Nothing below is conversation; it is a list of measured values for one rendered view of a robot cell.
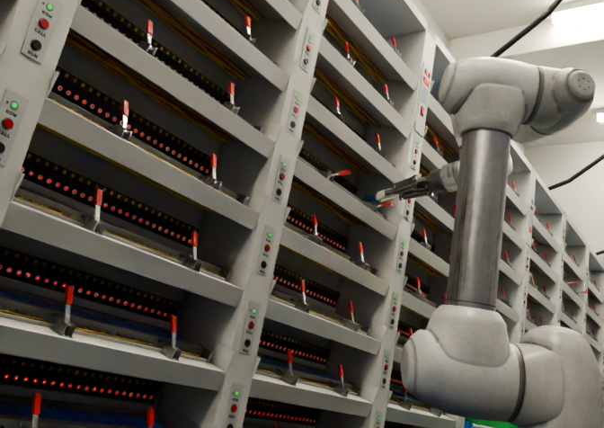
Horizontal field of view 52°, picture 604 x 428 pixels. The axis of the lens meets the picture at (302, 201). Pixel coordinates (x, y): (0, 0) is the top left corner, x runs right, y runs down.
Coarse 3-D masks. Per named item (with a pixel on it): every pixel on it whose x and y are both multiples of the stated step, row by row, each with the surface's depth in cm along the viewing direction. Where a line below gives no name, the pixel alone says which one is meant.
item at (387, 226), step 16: (304, 176) 169; (320, 176) 174; (304, 192) 194; (320, 192) 175; (336, 192) 181; (336, 208) 200; (352, 208) 188; (368, 208) 194; (352, 224) 217; (368, 224) 196; (384, 224) 203
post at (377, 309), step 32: (416, 32) 236; (416, 64) 231; (384, 96) 234; (416, 96) 225; (384, 128) 229; (384, 256) 209; (352, 288) 212; (384, 320) 201; (352, 352) 203; (384, 352) 200; (320, 416) 202; (352, 416) 195; (384, 416) 198
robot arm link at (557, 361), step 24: (528, 336) 126; (552, 336) 123; (576, 336) 123; (528, 360) 120; (552, 360) 119; (576, 360) 119; (528, 384) 117; (552, 384) 117; (576, 384) 117; (600, 384) 121; (528, 408) 117; (552, 408) 116; (576, 408) 116; (600, 408) 118
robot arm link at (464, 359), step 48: (480, 96) 129; (528, 96) 130; (480, 144) 129; (480, 192) 127; (480, 240) 125; (480, 288) 123; (432, 336) 122; (480, 336) 119; (432, 384) 118; (480, 384) 117
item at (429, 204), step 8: (416, 200) 225; (424, 200) 229; (432, 200) 237; (416, 208) 254; (424, 208) 231; (432, 208) 235; (440, 208) 240; (416, 216) 260; (424, 216) 264; (432, 216) 256; (440, 216) 241; (448, 216) 245; (424, 224) 265; (432, 224) 264; (440, 224) 266; (448, 224) 247; (440, 232) 270
